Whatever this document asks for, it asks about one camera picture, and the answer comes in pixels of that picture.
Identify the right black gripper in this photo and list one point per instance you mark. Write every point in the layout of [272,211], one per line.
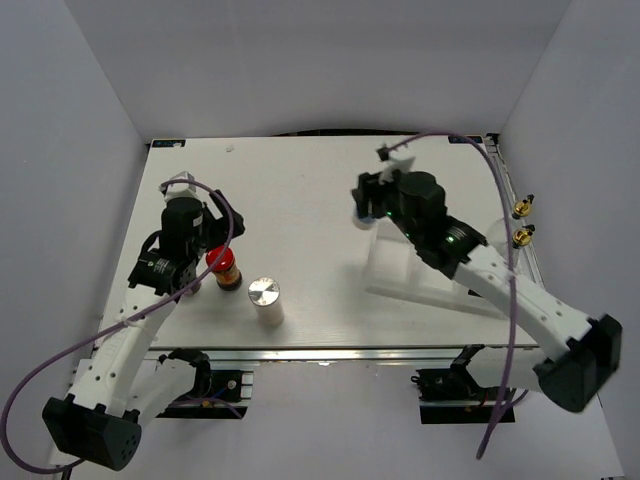
[369,188]

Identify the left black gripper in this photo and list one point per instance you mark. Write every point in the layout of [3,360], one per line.
[219,225]

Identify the blue label silver cap shaker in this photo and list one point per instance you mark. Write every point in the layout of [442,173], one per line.
[363,223]

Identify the clear glass bottle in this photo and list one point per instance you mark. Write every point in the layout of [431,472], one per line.
[497,235]

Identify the glass bottle with dark sauce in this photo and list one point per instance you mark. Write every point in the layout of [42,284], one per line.
[521,238]

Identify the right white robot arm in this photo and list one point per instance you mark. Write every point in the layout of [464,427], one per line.
[575,354]

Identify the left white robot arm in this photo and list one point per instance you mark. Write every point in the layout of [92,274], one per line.
[102,417]

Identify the red lid sauce jar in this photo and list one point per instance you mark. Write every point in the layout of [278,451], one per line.
[224,268]

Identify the right blue corner sticker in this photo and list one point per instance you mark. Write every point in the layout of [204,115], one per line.
[452,139]

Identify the blue corner sticker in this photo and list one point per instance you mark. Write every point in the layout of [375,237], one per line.
[452,139]
[168,143]

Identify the white three-slot organizer tray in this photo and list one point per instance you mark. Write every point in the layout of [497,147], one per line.
[394,270]

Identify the left blue corner sticker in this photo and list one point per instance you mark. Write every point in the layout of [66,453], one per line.
[168,143]

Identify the white silver cap shaker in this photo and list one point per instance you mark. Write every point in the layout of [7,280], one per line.
[265,295]

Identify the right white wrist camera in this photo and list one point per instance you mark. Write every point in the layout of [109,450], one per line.
[400,159]

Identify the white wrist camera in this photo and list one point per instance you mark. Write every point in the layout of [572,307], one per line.
[179,186]
[400,159]

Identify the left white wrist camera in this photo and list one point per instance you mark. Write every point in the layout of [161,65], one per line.
[179,186]

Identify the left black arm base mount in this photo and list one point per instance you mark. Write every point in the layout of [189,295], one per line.
[220,392]

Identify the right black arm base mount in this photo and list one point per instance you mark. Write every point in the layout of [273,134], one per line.
[446,400]

